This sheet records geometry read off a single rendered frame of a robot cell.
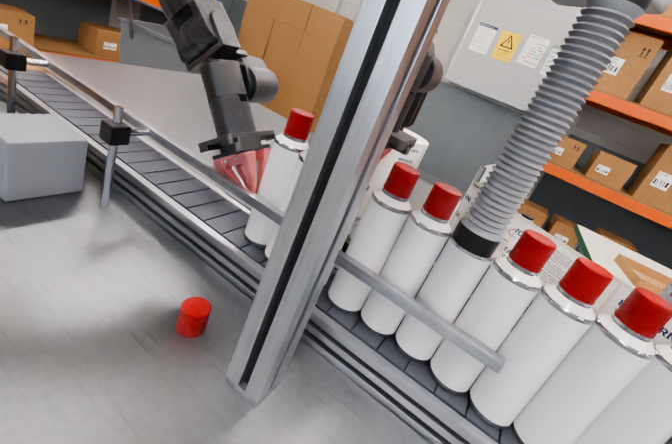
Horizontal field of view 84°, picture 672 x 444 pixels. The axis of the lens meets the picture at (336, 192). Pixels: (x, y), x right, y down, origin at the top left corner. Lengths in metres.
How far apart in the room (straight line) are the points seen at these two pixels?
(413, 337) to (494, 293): 0.12
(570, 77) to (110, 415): 0.45
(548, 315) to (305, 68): 3.66
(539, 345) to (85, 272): 0.52
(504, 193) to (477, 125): 4.51
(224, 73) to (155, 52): 2.40
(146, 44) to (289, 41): 1.55
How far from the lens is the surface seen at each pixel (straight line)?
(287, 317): 0.36
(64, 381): 0.45
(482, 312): 0.44
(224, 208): 0.63
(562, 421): 0.49
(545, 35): 4.74
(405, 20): 0.27
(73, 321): 0.50
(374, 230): 0.44
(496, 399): 0.49
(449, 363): 0.48
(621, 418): 0.49
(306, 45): 3.95
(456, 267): 0.43
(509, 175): 0.31
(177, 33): 0.61
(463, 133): 4.84
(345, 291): 0.49
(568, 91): 0.31
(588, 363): 0.46
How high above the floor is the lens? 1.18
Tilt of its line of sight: 21 degrees down
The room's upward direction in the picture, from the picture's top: 22 degrees clockwise
